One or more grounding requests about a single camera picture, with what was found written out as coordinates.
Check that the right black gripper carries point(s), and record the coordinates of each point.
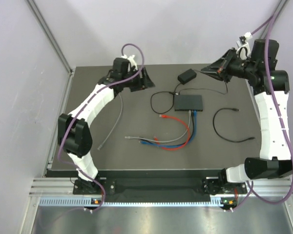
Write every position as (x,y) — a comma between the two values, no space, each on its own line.
(216,68)

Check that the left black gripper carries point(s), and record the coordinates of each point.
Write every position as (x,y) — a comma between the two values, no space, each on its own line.
(146,81)

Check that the black network switch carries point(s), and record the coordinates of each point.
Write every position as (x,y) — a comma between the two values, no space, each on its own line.
(188,103)

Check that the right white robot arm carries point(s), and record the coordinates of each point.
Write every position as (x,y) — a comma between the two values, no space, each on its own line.
(271,92)

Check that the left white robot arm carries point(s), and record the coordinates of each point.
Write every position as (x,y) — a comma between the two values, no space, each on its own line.
(74,136)

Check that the black power adapter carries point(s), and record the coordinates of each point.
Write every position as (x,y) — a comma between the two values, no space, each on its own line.
(187,76)

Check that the perforated cable duct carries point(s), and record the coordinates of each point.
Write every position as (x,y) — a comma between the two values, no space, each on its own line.
(92,202)

